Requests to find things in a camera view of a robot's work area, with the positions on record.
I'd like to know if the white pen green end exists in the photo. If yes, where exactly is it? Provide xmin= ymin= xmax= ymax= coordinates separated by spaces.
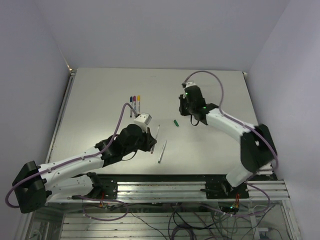
xmin=157 ymin=140 xmax=167 ymax=164

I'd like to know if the white pen purple end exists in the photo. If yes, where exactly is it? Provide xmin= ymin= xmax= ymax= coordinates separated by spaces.
xmin=133 ymin=101 xmax=137 ymax=116

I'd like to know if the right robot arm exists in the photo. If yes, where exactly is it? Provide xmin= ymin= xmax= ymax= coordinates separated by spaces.
xmin=179 ymin=82 xmax=277 ymax=198

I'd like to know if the white pen yellow end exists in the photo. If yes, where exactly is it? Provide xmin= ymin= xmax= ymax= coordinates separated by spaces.
xmin=136 ymin=97 xmax=141 ymax=115

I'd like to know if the white pen red end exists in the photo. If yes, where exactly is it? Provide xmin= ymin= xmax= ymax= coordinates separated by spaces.
xmin=150 ymin=124 xmax=161 ymax=154

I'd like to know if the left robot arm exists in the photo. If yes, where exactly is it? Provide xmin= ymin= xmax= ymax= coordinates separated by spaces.
xmin=11 ymin=124 xmax=157 ymax=214

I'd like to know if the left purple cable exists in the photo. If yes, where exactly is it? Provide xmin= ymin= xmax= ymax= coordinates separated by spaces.
xmin=5 ymin=103 xmax=140 ymax=208

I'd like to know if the purple cable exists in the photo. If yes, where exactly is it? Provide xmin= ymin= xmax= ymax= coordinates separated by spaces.
xmin=183 ymin=70 xmax=279 ymax=171
xmin=5 ymin=103 xmax=140 ymax=208

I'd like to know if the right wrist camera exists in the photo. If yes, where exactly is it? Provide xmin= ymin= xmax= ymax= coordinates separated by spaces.
xmin=182 ymin=81 xmax=197 ymax=89

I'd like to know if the aluminium frame rail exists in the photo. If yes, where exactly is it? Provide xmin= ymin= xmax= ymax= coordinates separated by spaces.
xmin=46 ymin=180 xmax=290 ymax=204

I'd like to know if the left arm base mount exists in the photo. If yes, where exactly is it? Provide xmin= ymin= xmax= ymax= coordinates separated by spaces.
xmin=72 ymin=172 xmax=118 ymax=200

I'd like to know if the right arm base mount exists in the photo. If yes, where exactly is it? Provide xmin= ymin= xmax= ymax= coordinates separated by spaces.
xmin=200 ymin=181 xmax=249 ymax=199

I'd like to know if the white pen blue tip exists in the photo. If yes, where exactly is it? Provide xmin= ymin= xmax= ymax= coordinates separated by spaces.
xmin=129 ymin=98 xmax=133 ymax=118

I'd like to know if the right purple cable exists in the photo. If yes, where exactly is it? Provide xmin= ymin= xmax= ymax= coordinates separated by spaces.
xmin=183 ymin=70 xmax=279 ymax=171

